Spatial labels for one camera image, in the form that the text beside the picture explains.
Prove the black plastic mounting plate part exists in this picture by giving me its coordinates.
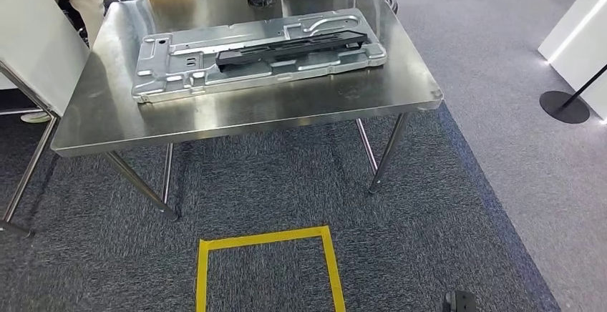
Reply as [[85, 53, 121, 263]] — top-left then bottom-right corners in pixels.
[[215, 30, 370, 73]]

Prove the stainless steel workbench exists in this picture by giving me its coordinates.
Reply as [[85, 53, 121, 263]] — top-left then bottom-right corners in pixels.
[[49, 0, 445, 223]]

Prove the yellow floor tape square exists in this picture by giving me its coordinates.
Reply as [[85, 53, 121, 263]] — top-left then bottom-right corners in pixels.
[[195, 225, 347, 312]]

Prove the stamped silver metal panel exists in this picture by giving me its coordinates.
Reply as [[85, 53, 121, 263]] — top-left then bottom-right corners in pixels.
[[131, 7, 388, 105]]

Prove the black stanchion with black base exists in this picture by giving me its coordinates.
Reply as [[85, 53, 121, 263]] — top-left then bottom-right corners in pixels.
[[539, 63, 607, 125]]

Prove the stainless steel table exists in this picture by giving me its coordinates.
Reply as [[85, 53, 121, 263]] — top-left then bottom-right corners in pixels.
[[0, 61, 61, 239]]

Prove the white partition panel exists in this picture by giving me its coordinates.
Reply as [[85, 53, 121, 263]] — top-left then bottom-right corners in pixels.
[[0, 0, 92, 118]]

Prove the white pillar with light strip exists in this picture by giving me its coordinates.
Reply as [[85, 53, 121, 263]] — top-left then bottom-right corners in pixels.
[[538, 0, 607, 122]]

